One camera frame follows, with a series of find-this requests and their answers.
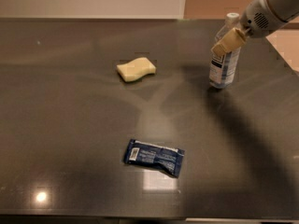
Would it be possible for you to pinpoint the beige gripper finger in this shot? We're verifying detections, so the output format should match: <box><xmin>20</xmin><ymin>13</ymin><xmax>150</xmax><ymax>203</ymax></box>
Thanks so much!
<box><xmin>211</xmin><ymin>27</ymin><xmax>247</xmax><ymax>57</ymax></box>

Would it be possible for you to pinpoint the clear blue-labelled plastic bottle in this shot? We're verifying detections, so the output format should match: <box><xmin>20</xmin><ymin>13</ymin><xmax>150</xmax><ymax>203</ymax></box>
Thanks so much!
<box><xmin>209</xmin><ymin>13</ymin><xmax>241</xmax><ymax>89</ymax></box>

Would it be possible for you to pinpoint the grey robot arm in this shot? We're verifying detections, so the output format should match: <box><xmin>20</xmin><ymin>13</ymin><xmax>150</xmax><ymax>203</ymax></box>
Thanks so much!
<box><xmin>211</xmin><ymin>0</ymin><xmax>299</xmax><ymax>56</ymax></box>

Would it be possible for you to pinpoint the yellow sponge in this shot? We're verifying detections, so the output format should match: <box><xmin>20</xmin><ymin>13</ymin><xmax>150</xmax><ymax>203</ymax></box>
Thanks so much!
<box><xmin>117</xmin><ymin>57</ymin><xmax>156</xmax><ymax>82</ymax></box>

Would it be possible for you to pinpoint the dark blue snack packet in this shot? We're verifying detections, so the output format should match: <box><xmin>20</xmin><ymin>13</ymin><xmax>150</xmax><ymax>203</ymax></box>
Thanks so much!
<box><xmin>123</xmin><ymin>139</ymin><xmax>185</xmax><ymax>178</ymax></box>

